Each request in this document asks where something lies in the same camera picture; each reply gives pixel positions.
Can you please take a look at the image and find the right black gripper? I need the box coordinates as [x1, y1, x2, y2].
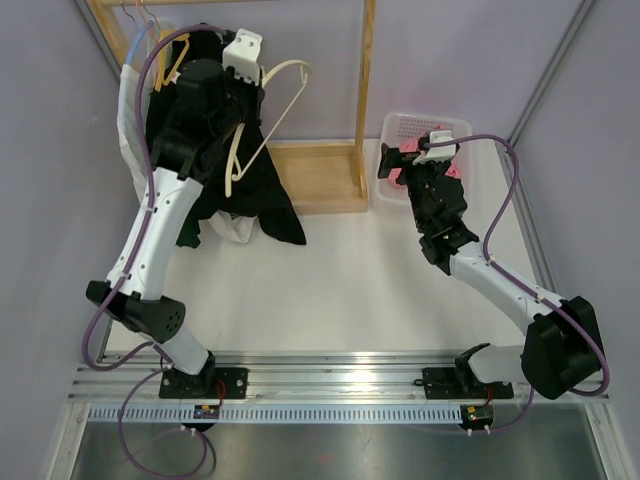
[379, 144, 450, 231]

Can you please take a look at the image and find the pink t shirt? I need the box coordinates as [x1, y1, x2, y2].
[385, 126, 459, 189]

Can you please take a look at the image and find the black t shirt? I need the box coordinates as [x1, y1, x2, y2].
[145, 25, 306, 245]

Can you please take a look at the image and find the cream hanger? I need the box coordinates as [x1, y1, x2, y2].
[224, 58, 315, 199]

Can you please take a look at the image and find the yellow hanger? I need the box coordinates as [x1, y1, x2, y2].
[153, 33, 190, 92]

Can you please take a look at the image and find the dark green t shirt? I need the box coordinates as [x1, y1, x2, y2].
[176, 212, 201, 249]

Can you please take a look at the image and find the white t shirt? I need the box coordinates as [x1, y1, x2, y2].
[116, 63, 255, 244]

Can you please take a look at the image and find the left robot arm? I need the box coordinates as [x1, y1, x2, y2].
[86, 59, 260, 399]

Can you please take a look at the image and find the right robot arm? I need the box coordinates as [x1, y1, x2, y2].
[377, 138, 611, 400]

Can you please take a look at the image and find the blue white hanger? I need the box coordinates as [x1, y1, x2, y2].
[120, 1, 161, 67]

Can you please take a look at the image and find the pink hanger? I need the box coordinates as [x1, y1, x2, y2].
[135, 0, 156, 27]

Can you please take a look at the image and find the white plastic basket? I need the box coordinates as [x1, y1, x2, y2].
[373, 112, 475, 214]

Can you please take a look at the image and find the wooden clothes rack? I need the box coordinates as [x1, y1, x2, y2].
[87, 0, 377, 216]

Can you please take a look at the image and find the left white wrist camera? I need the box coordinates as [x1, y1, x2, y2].
[222, 29, 263, 85]

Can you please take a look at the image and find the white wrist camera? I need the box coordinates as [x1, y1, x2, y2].
[413, 129, 459, 165]
[222, 29, 263, 85]

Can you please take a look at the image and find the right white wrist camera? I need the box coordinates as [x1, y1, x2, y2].
[413, 129, 459, 165]

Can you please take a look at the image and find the left aluminium frame post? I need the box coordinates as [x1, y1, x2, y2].
[73, 0, 162, 156]

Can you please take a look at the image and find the aluminium frame post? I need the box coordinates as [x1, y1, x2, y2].
[73, 0, 162, 156]
[508, 0, 599, 147]

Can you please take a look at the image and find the right aluminium frame post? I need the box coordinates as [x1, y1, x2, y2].
[508, 0, 599, 147]

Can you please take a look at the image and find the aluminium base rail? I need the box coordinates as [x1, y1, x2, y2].
[67, 349, 612, 406]

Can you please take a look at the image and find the white slotted cable duct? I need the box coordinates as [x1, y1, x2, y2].
[88, 403, 462, 425]

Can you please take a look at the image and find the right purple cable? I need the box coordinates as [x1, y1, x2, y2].
[409, 133, 611, 436]

